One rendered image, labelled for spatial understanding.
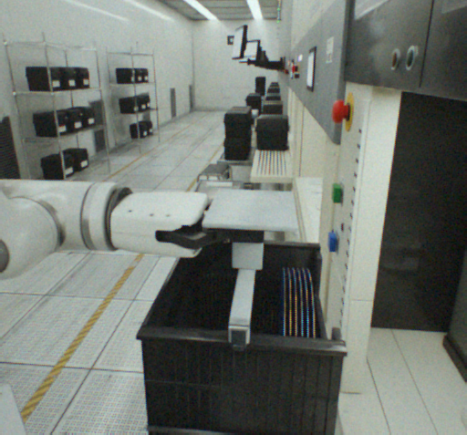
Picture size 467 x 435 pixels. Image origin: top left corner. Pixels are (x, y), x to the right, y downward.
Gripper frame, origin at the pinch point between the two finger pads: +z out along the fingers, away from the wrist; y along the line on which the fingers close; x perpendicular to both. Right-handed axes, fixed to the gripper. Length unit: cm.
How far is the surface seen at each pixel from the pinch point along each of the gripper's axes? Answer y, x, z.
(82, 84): -445, -2, -242
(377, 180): -14.0, 1.8, 18.0
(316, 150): -167, -24, 26
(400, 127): -33.2, 6.9, 26.3
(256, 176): -184, -45, -7
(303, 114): -167, -6, 18
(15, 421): -11, -49, -46
